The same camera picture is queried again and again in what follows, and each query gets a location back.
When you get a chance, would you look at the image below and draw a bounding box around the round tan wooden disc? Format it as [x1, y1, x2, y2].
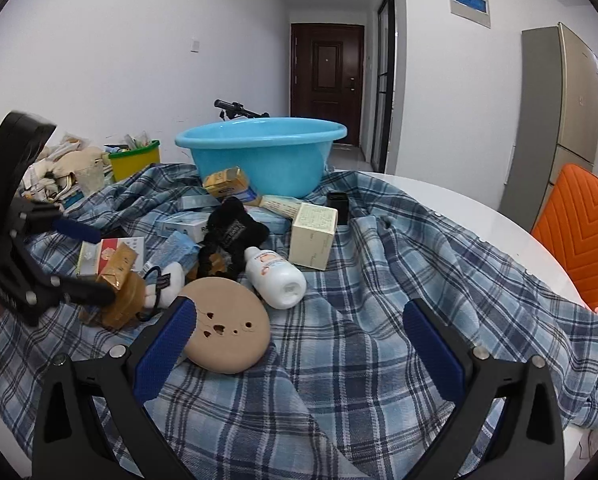
[180, 276, 271, 375]

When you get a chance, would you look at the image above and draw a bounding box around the red white cigarette pack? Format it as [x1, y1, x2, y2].
[77, 236, 145, 278]

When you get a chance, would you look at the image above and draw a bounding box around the light blue plastic basin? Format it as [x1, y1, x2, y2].
[175, 117, 348, 198]

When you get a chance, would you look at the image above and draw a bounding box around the beige plush toy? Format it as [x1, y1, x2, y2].
[45, 146, 104, 179]

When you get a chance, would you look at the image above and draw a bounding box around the yellow green storage bin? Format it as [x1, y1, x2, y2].
[108, 140, 160, 182]

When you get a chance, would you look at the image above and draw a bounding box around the white lotion bottle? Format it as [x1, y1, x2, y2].
[245, 247, 307, 310]

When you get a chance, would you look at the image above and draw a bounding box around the black plush toy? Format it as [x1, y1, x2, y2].
[196, 196, 270, 281]

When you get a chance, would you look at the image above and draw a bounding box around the cream square carton box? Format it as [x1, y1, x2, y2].
[288, 203, 338, 271]

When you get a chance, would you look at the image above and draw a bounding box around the cream long narrow box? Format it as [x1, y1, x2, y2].
[259, 195, 302, 220]

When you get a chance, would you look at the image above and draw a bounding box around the black bicycle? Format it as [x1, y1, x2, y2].
[213, 99, 270, 122]

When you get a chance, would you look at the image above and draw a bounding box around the orange chair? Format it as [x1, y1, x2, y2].
[532, 164, 598, 313]

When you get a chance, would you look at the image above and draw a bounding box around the white charger with cable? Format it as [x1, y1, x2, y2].
[144, 262, 185, 309]

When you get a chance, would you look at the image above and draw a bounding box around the gold cigarette pack by basin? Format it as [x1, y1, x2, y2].
[203, 166, 249, 198]

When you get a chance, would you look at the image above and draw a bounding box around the grey beige refrigerator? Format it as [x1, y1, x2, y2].
[498, 23, 598, 232]

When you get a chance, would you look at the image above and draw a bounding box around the blue plaid cloth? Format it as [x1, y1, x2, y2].
[0, 165, 598, 479]

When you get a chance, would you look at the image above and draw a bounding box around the black framed glass door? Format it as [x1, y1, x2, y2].
[371, 0, 397, 172]

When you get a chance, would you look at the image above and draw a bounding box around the light blue raison box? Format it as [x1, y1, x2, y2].
[156, 211, 210, 244]

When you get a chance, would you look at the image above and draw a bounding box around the small black box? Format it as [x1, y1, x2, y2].
[326, 192, 350, 226]

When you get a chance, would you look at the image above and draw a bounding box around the gold blue cigarette pack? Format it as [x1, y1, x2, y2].
[96, 240, 138, 292]

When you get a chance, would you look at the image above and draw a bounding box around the light blue barcode box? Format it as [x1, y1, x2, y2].
[140, 231, 200, 275]

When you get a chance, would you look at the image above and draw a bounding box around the dark brown door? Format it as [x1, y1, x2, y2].
[290, 23, 365, 146]

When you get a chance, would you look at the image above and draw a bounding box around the grey barcode slim box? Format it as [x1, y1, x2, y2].
[177, 194, 221, 211]

